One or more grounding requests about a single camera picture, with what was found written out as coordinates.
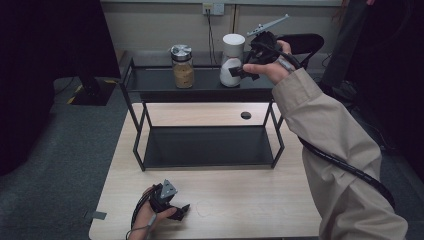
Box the black folding chair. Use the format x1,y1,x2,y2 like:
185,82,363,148
239,33,325,71

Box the white bottle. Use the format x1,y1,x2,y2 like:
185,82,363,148
219,33,247,88

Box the black curtain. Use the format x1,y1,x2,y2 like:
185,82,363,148
0,0,122,177
346,0,424,183

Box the thin grey cable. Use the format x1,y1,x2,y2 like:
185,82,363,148
125,213,158,240

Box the white wall outlet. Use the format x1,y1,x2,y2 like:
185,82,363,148
202,2,225,16

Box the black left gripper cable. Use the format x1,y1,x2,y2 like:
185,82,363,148
130,193,152,230

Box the black cable from wall outlet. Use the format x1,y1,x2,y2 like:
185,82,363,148
205,9,218,66

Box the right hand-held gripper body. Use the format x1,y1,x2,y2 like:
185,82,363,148
246,13,291,66

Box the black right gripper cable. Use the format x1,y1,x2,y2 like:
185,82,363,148
256,41,397,210

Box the person's right hand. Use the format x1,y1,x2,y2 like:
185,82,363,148
242,39,298,86

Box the glass jar with metal lid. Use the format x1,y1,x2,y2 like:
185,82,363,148
170,44,195,90

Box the dark grey floor stand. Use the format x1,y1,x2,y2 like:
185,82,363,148
321,0,371,101

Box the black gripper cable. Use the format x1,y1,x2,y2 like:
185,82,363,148
130,193,152,230
256,41,397,210

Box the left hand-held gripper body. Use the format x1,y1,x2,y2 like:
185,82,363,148
148,179,179,215

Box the black two-tier metal rack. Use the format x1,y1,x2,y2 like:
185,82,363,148
119,56,286,173

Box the black floor cable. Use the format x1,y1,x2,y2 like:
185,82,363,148
366,123,398,153

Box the person's left hand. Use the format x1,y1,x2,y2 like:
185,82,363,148
128,186,179,240

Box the black stand base yellow stripes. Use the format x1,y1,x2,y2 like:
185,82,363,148
66,75,118,107

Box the grey tape strip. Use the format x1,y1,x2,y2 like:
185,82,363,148
83,210,108,221

